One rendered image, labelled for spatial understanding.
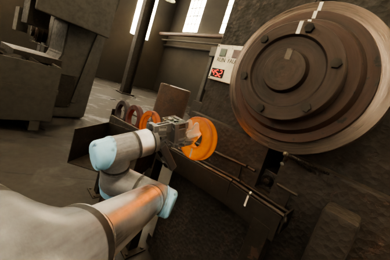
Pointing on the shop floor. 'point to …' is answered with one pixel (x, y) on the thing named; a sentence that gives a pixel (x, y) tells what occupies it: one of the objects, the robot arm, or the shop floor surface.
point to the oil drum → (171, 101)
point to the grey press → (69, 25)
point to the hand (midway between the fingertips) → (198, 133)
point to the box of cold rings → (27, 89)
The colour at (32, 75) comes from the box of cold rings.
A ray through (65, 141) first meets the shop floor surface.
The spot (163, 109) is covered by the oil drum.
